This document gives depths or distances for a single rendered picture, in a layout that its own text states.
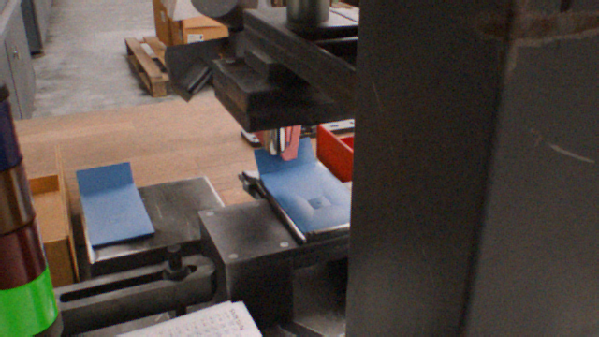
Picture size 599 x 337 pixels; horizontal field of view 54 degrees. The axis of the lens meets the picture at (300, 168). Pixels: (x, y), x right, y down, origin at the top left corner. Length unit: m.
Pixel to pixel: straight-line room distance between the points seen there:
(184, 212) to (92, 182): 0.14
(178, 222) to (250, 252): 0.20
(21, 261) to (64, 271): 0.29
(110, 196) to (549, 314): 0.61
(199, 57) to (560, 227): 0.47
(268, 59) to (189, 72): 0.18
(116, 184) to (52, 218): 0.09
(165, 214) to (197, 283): 0.22
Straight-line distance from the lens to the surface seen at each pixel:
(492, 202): 0.24
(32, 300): 0.37
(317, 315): 0.60
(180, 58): 0.66
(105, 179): 0.82
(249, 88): 0.47
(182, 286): 0.53
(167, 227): 0.72
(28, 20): 5.23
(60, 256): 0.64
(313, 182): 0.64
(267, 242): 0.55
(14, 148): 0.34
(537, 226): 0.26
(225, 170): 0.89
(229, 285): 0.54
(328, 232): 0.56
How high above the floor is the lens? 1.29
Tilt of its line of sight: 26 degrees down
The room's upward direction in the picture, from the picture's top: straight up
